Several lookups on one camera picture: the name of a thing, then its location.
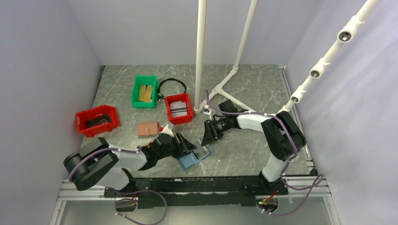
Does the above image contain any blue card holder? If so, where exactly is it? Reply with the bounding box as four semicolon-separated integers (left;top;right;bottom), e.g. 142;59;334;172
177;138;212;171

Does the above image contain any large red plastic bin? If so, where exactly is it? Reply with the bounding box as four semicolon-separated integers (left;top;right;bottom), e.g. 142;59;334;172
75;105;120;138

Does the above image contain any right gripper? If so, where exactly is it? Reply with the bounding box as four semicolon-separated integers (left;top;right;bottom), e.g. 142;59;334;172
201;117;230;147

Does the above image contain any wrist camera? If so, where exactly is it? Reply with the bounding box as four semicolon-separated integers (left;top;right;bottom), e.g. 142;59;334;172
203;105;214;121
159;122;174;137

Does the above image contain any white pipe with sockets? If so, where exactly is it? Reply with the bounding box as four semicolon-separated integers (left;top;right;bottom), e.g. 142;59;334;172
279;0;380;112

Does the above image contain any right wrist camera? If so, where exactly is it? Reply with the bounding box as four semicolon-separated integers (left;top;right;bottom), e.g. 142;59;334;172
203;105;214;121

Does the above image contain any white pvc pipe frame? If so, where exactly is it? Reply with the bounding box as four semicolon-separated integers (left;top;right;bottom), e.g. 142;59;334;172
192;0;261;114

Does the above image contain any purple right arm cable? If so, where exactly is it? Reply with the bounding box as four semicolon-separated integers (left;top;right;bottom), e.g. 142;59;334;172
203;90;325;217

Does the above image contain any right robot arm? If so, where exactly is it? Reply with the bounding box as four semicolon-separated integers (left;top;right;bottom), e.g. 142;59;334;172
201;100;306;195

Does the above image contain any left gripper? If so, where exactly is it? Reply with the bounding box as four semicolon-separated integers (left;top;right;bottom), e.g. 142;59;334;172
157;131;197;160

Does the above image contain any small red plastic bin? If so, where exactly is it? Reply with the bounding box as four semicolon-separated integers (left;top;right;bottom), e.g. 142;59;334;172
165;93;193;125

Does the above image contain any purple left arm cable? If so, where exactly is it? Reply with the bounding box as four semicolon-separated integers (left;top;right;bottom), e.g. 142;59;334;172
67;146;168;225

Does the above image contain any white card in red bin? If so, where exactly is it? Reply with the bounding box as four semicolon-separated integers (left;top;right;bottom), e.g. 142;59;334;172
170;101;188;118

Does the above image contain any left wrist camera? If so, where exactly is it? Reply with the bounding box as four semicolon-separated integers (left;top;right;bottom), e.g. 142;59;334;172
159;122;174;137

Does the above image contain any black cable loop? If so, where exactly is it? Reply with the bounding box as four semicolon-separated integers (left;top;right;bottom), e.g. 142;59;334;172
157;78;187;103

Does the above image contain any brown card holder back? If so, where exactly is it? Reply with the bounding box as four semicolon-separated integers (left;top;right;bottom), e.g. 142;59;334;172
136;121;159;138

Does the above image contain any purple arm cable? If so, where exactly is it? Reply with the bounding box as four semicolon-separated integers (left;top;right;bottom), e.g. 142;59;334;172
67;146;168;225
203;90;325;217

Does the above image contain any green plastic bin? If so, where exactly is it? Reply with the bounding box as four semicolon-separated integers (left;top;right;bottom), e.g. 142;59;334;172
130;75;158;108

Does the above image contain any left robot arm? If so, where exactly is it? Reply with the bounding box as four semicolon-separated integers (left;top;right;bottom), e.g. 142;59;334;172
63;132;197;197

